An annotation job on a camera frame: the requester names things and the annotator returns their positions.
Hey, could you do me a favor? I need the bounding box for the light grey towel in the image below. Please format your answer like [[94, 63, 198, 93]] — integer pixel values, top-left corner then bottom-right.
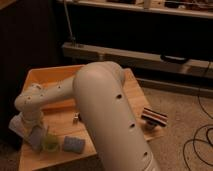
[[9, 115, 46, 151]]

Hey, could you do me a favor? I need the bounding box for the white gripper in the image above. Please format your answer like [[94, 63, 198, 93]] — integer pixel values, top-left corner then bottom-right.
[[21, 112, 43, 134]]

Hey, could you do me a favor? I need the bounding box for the metal pole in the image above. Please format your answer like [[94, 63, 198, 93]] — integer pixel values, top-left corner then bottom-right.
[[63, 0, 76, 45]]

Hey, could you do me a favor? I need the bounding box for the black cable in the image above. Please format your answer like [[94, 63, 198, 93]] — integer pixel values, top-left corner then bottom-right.
[[182, 61, 213, 164]]

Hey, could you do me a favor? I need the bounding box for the yellow plastic bin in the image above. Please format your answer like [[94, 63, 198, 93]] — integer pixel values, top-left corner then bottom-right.
[[21, 64, 84, 111]]

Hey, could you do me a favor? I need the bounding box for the green plastic cup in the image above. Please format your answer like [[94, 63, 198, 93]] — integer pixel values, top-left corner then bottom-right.
[[42, 134, 60, 152]]

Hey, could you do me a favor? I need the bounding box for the small metal object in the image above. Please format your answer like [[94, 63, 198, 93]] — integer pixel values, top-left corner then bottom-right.
[[73, 113, 79, 124]]

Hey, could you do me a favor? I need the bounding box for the blue sponge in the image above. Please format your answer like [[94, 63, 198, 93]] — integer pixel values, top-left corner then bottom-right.
[[63, 136, 85, 154]]

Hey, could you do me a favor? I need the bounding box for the upper wooden shelf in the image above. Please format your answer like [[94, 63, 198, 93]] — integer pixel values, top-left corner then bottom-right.
[[56, 0, 213, 19]]

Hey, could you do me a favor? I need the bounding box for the grey metal shelf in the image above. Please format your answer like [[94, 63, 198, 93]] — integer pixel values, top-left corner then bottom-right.
[[62, 42, 213, 79]]

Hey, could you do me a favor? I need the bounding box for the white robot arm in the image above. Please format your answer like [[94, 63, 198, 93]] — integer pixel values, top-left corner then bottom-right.
[[15, 62, 161, 171]]

